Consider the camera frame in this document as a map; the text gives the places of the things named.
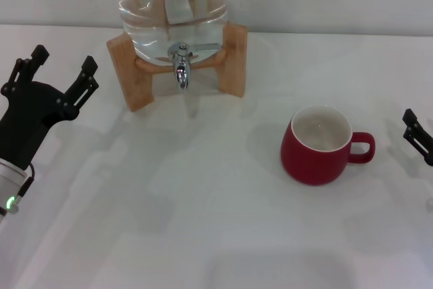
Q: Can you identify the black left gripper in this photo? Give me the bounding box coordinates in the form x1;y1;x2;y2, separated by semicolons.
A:
0;44;99;171

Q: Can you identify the red ceramic cup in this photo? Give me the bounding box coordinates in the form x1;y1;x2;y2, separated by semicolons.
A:
280;105;376;187

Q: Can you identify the chrome faucet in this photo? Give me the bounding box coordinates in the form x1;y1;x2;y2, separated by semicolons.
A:
167;41;223;91

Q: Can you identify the wooden dispenser stand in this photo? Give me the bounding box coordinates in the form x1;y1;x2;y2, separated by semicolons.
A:
106;22;248;113

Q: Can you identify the glass water dispenser jar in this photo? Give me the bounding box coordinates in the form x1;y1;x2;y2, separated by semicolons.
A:
108;0;229;66

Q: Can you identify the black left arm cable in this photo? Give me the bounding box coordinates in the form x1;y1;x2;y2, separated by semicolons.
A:
16;162;37;204

